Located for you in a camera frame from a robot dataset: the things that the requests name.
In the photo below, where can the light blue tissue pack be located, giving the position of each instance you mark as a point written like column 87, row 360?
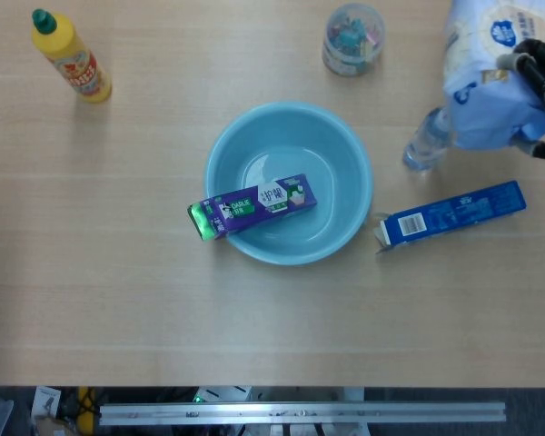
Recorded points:
column 481, row 109

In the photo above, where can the purple toothpaste box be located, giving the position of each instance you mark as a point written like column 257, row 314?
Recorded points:
column 254, row 204

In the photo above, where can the clear water bottle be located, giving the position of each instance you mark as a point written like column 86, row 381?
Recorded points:
column 424, row 145

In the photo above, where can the blue cookie box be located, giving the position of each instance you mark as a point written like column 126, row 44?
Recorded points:
column 458, row 209

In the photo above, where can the clear jar of clips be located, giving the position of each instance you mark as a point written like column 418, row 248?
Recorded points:
column 352, row 41

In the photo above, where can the light blue plastic basin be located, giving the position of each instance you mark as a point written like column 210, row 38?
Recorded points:
column 300, row 131

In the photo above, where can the yellow bottle with green cap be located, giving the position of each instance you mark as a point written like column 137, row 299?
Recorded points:
column 72, row 59

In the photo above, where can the aluminium rail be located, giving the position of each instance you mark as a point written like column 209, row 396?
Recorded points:
column 300, row 413

